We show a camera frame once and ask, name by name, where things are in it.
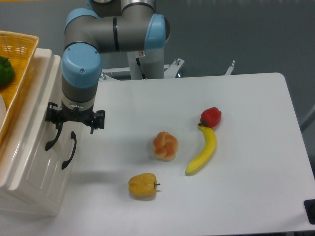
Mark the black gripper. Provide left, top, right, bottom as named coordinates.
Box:
left=45, top=102, right=106, bottom=134

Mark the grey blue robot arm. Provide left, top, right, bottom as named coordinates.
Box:
left=45, top=0, right=170, bottom=131

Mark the white drawer cabinet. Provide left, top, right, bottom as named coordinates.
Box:
left=0, top=49, right=83, bottom=215

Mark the green toy pepper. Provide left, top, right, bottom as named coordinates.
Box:
left=0, top=56, right=15, bottom=87

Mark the yellow woven basket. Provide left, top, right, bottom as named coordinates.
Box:
left=0, top=31, right=39, bottom=140

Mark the knotted toy bread roll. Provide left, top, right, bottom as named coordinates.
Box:
left=152, top=131, right=178, bottom=162

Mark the yellow toy bell pepper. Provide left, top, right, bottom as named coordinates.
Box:
left=128, top=173, right=160, bottom=198

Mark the red toy pepper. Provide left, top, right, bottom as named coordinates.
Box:
left=200, top=107, right=221, bottom=128

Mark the yellow toy banana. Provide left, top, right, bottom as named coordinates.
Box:
left=185, top=123, right=217, bottom=176

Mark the black corner device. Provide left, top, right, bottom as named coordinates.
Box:
left=304, top=199, right=315, bottom=225

